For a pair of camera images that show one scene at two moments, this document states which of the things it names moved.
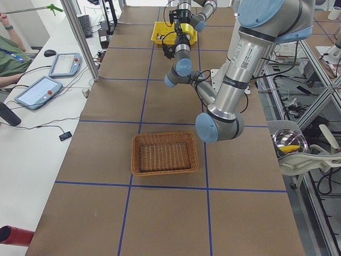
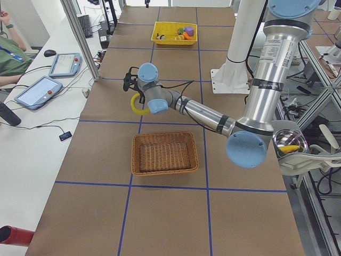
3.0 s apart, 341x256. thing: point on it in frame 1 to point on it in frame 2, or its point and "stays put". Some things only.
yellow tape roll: (188, 29) to (139, 111)
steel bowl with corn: (289, 141) stays put
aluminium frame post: (68, 10) stays put
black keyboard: (85, 22) stays put
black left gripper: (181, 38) to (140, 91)
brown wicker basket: (156, 153) stays put
